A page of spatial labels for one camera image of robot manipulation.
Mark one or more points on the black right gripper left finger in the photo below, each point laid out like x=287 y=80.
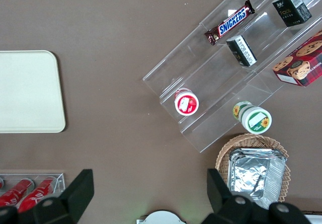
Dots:
x=75 y=193

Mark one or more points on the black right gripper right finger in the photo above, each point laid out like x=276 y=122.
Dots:
x=226 y=198

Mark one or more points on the woven wicker basket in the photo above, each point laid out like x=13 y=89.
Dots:
x=226 y=153

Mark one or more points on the cream plastic tray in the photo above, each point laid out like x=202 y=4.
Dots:
x=27 y=91

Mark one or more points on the clear acrylic can holder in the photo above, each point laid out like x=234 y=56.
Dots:
x=59 y=181

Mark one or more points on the aluminium foil container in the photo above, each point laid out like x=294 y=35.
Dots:
x=254 y=176

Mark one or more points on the red cola can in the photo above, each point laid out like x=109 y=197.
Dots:
x=13 y=193
x=36 y=193

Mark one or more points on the green sunflower yogurt cup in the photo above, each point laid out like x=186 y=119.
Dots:
x=254 y=118

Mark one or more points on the red strawberry yogurt cup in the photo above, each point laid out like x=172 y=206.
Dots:
x=186 y=103

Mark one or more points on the clear acrylic tiered display stand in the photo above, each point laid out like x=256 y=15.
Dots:
x=224 y=78

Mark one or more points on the small black carton box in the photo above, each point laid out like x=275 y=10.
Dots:
x=241 y=50

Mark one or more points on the red plaid cookie box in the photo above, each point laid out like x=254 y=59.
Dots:
x=302 y=63

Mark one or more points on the Snickers chocolate bar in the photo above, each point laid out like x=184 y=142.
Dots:
x=230 y=22

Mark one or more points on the black Face tissue box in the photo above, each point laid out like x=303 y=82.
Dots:
x=291 y=8

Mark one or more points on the white round base plate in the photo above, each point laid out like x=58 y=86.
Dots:
x=161 y=217

